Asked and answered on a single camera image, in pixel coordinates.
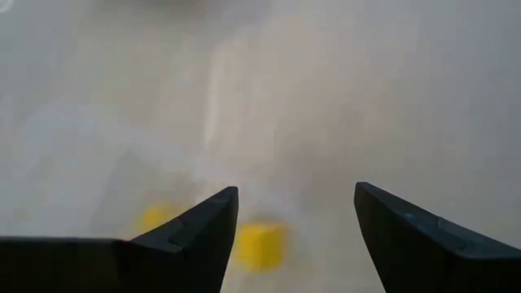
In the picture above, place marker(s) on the yellow cube block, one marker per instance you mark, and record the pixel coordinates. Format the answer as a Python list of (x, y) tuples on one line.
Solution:
[(260, 246), (156, 215)]

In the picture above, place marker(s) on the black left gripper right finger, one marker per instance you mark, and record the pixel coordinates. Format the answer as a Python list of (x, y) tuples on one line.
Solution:
[(427, 264)]

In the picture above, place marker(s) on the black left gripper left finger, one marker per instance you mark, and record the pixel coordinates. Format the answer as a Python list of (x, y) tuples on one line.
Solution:
[(171, 264)]

